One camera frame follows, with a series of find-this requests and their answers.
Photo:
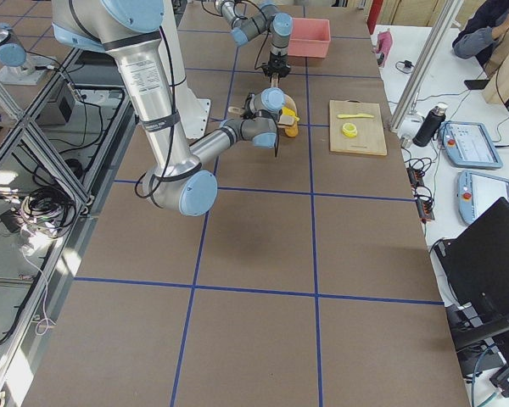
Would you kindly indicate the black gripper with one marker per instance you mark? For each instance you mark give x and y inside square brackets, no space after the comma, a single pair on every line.
[276,65]
[250,111]

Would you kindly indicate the beige hand brush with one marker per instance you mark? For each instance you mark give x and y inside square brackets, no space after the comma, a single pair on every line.
[239,111]

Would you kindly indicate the yellow toy corn cob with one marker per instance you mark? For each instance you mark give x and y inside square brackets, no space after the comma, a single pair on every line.
[288,116]

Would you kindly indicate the beige plastic dustpan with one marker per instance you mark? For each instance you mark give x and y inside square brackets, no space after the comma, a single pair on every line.
[289,102]

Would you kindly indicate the brown toy potato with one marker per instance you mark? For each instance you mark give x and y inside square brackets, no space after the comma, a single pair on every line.
[291,131]

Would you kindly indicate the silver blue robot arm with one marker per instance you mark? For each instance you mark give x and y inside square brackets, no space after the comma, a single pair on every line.
[268,20]
[131,33]

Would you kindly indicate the pink plastic bin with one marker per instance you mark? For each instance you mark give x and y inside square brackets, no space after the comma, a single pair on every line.
[310,38]

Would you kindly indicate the yellow toy lemon slice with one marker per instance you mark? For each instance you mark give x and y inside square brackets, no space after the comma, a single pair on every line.
[349,130]

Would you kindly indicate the bamboo cutting board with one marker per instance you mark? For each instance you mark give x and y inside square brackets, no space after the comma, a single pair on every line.
[370,139]

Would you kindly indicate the yellow plastic toy knife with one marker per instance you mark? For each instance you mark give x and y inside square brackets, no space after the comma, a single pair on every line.
[355,116]

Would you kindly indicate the pink cloth on stand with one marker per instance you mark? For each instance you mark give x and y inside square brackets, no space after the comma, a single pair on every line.
[383,47]

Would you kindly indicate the black water bottle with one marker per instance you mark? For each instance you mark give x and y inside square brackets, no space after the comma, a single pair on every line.
[433,120]

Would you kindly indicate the black smartphone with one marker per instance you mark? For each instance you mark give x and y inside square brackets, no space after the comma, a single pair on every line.
[477,84]

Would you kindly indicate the upper blue teach pendant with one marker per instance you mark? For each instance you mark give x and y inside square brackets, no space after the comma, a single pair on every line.
[468,145]

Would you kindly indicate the blue teach pendant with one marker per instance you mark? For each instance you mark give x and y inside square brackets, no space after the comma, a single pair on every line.
[468,145]
[476,192]

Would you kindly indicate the seated person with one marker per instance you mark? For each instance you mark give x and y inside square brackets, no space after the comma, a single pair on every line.
[485,36]

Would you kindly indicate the lower blue teach pendant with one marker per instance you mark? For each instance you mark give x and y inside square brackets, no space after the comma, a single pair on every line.
[476,192]

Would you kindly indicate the aluminium frame post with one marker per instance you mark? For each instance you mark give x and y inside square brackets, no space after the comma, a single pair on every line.
[443,23]

